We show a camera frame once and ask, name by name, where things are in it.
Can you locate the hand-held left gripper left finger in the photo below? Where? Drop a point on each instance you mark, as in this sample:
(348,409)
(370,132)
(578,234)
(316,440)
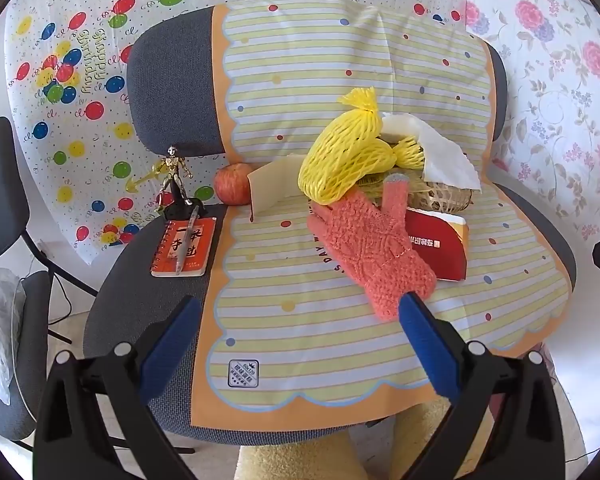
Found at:
(172,345)

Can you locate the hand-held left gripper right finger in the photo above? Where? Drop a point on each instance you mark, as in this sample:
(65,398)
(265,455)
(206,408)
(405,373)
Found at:
(427,350)

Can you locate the red paper booklet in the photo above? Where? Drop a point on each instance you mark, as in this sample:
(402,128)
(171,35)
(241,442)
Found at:
(435,250)

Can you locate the orange knitted glove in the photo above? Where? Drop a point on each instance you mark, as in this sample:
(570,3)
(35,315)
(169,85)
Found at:
(375,245)

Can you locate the woven bamboo basket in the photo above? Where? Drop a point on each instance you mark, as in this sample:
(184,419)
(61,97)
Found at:
(440,197)

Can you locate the white paper tissue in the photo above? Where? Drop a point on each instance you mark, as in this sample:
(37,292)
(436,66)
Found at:
(445,160)

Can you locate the white sponge block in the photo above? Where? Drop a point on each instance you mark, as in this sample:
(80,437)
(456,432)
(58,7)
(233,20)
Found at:
(275,180)

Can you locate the large yellow foam fruit net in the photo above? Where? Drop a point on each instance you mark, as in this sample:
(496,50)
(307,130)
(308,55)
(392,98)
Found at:
(340,155)

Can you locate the orange spiral notebook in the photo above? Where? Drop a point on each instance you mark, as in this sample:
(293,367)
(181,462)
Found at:
(197,247)

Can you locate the clear ballpoint pen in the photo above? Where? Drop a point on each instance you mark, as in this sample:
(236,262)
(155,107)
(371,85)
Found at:
(187,235)

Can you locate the red apple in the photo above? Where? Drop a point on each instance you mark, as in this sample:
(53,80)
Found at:
(230,185)

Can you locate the gold action figurine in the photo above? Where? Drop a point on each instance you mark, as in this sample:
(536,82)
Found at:
(172,165)

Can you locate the black side chair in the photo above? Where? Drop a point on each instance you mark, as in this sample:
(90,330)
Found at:
(0,185)

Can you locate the grey office chair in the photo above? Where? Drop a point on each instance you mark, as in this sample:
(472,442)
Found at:
(175,85)

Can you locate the yellow striped plastic sheet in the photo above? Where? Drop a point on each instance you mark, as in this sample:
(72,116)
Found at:
(305,85)

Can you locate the floral print wall cloth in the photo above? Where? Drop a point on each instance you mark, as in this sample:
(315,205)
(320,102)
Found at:
(545,110)

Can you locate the balloon print wall cloth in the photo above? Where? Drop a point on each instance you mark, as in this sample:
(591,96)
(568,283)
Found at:
(105,125)

